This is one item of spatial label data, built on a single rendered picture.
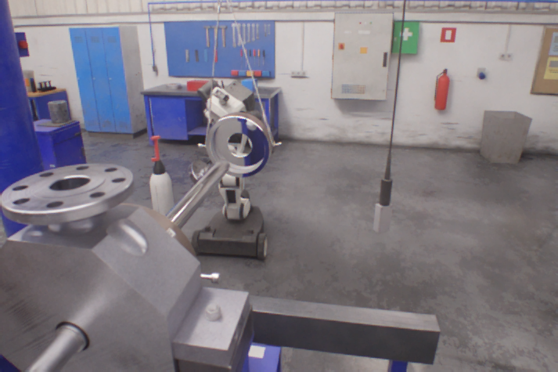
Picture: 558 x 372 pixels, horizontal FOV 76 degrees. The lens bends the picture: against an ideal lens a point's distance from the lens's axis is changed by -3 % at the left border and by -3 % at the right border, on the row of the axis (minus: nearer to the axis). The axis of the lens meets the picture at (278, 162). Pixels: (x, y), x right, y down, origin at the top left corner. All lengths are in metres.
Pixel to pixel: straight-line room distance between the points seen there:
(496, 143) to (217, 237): 4.10
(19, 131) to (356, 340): 2.34
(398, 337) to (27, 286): 1.02
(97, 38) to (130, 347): 5.90
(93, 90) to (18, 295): 5.87
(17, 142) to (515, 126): 5.46
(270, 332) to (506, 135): 4.89
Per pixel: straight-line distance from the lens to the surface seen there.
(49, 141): 4.52
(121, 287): 0.83
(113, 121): 6.66
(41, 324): 1.03
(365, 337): 1.30
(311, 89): 5.88
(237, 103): 2.68
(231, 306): 0.93
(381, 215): 1.62
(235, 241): 2.94
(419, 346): 1.34
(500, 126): 5.69
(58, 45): 7.71
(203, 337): 0.87
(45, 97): 7.30
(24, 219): 0.82
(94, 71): 6.67
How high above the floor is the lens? 1.72
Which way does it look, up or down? 20 degrees down
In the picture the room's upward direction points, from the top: straight up
